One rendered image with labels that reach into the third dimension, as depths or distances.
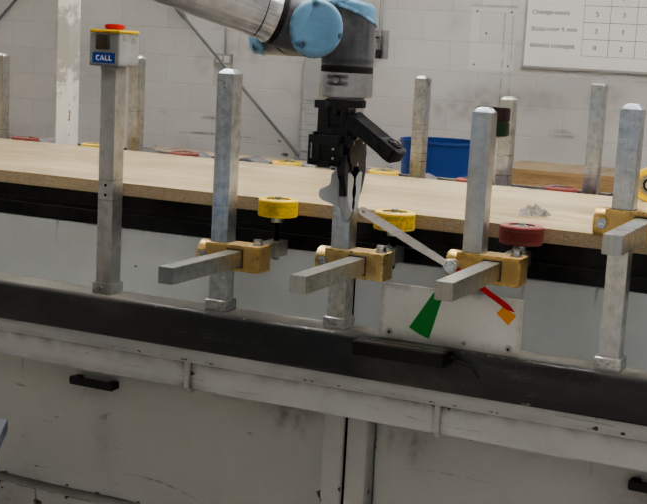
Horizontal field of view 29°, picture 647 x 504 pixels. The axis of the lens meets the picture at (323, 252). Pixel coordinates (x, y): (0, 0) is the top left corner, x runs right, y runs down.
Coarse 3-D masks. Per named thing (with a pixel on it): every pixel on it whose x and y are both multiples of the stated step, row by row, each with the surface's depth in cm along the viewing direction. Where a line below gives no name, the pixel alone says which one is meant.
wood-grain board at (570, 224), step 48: (0, 144) 350; (48, 144) 358; (96, 192) 273; (144, 192) 268; (192, 192) 263; (240, 192) 263; (288, 192) 268; (384, 192) 278; (432, 192) 284; (528, 192) 296; (576, 240) 229
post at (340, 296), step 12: (360, 108) 224; (336, 168) 226; (336, 216) 227; (336, 228) 227; (348, 228) 226; (336, 240) 227; (348, 240) 226; (336, 288) 228; (348, 288) 229; (336, 300) 229; (348, 300) 229; (336, 312) 229; (348, 312) 230
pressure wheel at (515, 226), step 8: (504, 224) 229; (512, 224) 231; (520, 224) 229; (528, 224) 231; (536, 224) 231; (504, 232) 227; (512, 232) 226; (520, 232) 225; (528, 232) 225; (536, 232) 226; (504, 240) 227; (512, 240) 226; (520, 240) 226; (528, 240) 226; (536, 240) 226; (520, 248) 229
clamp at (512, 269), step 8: (448, 256) 218; (456, 256) 217; (464, 256) 217; (472, 256) 216; (480, 256) 215; (488, 256) 215; (496, 256) 214; (504, 256) 215; (464, 264) 217; (472, 264) 216; (504, 264) 214; (512, 264) 213; (520, 264) 213; (504, 272) 214; (512, 272) 213; (520, 272) 213; (504, 280) 214; (512, 280) 213; (520, 280) 214
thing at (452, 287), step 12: (528, 252) 229; (480, 264) 211; (492, 264) 212; (528, 264) 230; (456, 276) 198; (468, 276) 199; (480, 276) 204; (492, 276) 211; (444, 288) 193; (456, 288) 194; (468, 288) 199; (480, 288) 205; (444, 300) 193
